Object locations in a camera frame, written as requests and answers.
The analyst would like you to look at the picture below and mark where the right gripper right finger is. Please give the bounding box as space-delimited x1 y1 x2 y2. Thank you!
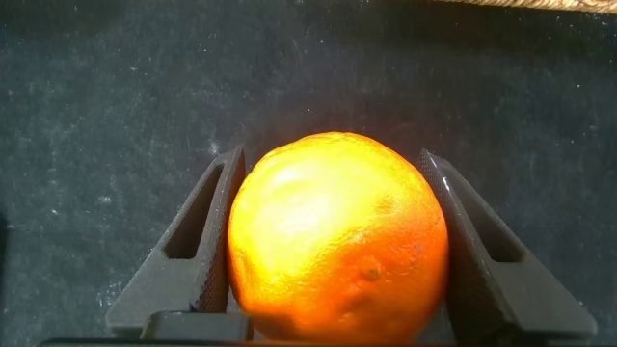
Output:
416 147 599 345

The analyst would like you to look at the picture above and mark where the orange fruit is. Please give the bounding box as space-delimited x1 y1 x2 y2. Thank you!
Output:
226 130 450 344

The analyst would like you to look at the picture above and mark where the wicker basket holding food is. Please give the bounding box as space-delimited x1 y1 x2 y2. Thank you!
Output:
433 0 617 14

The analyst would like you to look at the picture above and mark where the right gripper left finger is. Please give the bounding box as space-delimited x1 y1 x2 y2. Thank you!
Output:
104 146 248 339

